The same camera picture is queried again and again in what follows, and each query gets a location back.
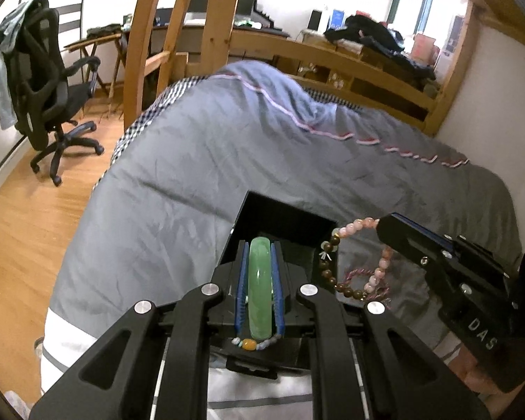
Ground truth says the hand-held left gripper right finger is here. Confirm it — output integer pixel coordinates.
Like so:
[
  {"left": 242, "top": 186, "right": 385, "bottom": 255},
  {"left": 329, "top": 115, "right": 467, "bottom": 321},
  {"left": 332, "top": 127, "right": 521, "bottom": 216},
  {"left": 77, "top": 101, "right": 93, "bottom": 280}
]
[{"left": 269, "top": 240, "right": 493, "bottom": 420}]

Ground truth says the wooden bunk bed frame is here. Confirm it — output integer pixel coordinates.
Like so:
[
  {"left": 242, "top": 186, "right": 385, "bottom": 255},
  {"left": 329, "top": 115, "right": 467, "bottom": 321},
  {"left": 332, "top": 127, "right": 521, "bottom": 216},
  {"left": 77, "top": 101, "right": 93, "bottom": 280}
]
[{"left": 122, "top": 0, "right": 525, "bottom": 137}]

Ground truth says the black office chair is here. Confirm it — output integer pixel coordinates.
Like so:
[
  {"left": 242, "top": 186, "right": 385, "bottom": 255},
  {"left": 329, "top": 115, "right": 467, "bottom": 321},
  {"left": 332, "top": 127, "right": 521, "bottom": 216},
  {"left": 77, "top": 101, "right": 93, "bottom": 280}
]
[{"left": 2, "top": 9, "right": 105, "bottom": 186}]

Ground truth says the dark desk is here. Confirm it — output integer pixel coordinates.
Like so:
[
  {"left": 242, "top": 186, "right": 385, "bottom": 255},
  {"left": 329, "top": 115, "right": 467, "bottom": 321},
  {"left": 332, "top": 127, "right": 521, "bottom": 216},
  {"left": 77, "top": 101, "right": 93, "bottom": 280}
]
[{"left": 149, "top": 6, "right": 292, "bottom": 55}]

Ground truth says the black jewelry box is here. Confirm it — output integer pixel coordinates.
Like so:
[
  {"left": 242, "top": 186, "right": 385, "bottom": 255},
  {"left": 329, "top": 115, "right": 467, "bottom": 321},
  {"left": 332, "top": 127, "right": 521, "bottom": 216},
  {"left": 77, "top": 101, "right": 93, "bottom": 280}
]
[{"left": 210, "top": 191, "right": 365, "bottom": 380}]

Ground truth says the grey duvet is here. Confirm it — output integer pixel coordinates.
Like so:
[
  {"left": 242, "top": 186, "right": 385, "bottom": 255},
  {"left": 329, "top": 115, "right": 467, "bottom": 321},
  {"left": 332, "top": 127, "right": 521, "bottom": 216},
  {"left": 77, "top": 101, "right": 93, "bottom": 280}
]
[{"left": 48, "top": 60, "right": 525, "bottom": 362}]

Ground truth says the wooden folding table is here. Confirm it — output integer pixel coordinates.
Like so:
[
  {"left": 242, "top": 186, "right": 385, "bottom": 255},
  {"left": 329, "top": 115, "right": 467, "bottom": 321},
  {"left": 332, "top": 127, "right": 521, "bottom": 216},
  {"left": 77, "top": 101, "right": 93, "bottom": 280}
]
[{"left": 64, "top": 30, "right": 128, "bottom": 98}]

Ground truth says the pink box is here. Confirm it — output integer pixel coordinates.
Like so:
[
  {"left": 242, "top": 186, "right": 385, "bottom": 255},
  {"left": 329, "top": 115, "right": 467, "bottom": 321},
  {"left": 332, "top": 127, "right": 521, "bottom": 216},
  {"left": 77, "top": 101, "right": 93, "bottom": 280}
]
[{"left": 412, "top": 33, "right": 439, "bottom": 61}]

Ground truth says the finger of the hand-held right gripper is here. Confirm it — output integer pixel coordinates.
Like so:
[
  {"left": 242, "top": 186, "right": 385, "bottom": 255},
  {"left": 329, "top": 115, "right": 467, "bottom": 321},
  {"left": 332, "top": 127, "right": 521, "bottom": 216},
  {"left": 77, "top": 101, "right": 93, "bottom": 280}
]
[{"left": 376, "top": 213, "right": 458, "bottom": 277}]

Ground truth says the pile of dark clothes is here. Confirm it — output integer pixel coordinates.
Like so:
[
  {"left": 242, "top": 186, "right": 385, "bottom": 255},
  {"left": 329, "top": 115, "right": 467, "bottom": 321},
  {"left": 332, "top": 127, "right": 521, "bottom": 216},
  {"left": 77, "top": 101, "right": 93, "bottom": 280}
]
[{"left": 324, "top": 14, "right": 437, "bottom": 82}]

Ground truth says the checked bed sheet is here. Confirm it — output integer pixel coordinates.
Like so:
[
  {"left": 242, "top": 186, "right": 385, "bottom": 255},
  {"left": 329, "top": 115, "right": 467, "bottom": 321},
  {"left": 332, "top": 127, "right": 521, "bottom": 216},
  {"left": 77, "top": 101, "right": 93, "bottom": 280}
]
[{"left": 109, "top": 76, "right": 213, "bottom": 171}]

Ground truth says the black computer monitor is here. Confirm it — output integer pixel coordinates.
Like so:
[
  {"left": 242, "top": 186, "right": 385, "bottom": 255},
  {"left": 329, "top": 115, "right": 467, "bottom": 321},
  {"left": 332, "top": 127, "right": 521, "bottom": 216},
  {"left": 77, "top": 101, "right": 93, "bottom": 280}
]
[{"left": 235, "top": 0, "right": 259, "bottom": 20}]

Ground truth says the grey cloth on chair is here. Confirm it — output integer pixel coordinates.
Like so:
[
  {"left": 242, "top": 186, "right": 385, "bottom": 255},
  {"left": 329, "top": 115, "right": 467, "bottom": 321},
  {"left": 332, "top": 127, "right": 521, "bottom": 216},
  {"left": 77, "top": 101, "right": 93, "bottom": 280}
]
[{"left": 0, "top": 0, "right": 50, "bottom": 131}]

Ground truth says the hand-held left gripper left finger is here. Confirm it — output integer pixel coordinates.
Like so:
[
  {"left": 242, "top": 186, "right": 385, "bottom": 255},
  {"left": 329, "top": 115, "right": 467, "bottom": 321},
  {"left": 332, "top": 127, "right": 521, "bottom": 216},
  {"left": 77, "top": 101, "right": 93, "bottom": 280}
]
[{"left": 28, "top": 240, "right": 251, "bottom": 420}]

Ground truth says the pink bead bracelet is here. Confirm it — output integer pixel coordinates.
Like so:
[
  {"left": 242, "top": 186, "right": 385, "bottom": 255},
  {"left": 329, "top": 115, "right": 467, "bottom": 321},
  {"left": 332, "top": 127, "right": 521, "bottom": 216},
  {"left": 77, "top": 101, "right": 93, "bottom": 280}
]
[{"left": 332, "top": 216, "right": 397, "bottom": 302}]

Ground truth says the brown bead bracelet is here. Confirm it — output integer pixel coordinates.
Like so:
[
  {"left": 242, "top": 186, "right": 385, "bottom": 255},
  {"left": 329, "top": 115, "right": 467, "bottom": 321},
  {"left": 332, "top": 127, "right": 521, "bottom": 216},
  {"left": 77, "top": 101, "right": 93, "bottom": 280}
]
[{"left": 318, "top": 235, "right": 368, "bottom": 302}]

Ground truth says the green jade bangle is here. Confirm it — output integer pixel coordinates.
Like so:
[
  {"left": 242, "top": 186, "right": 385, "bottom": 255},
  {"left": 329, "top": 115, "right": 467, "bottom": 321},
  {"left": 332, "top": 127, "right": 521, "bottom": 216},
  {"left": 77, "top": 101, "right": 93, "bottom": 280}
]
[{"left": 244, "top": 236, "right": 275, "bottom": 342}]

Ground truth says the red braided string bracelet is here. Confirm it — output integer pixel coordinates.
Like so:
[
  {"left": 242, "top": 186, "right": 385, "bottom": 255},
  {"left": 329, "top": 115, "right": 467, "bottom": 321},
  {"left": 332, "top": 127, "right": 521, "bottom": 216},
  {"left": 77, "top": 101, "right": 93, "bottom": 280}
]
[{"left": 336, "top": 266, "right": 393, "bottom": 305}]

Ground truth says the small bead bracelet orange bead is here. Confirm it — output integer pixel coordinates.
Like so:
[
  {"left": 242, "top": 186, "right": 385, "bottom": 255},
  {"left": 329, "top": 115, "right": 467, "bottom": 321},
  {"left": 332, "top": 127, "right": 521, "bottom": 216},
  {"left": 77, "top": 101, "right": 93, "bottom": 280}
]
[{"left": 231, "top": 335, "right": 285, "bottom": 352}]

